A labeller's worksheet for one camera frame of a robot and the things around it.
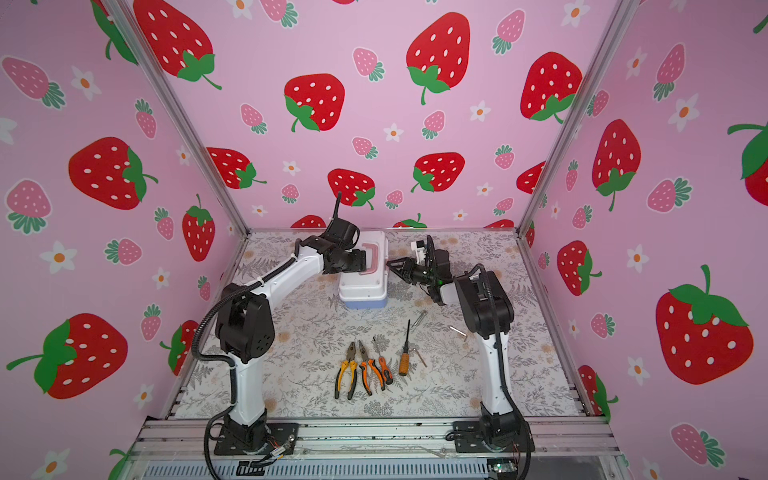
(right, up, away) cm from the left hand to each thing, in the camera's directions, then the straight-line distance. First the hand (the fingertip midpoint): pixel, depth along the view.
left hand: (359, 263), depth 95 cm
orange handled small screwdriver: (+9, -31, -12) cm, 35 cm away
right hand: (+9, -1, +3) cm, 10 cm away
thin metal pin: (+18, -26, -6) cm, 32 cm away
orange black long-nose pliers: (+2, -30, -10) cm, 32 cm away
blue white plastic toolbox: (+3, -8, -6) cm, 11 cm away
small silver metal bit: (+30, -21, -1) cm, 37 cm away
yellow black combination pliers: (-1, -28, -10) cm, 30 cm away
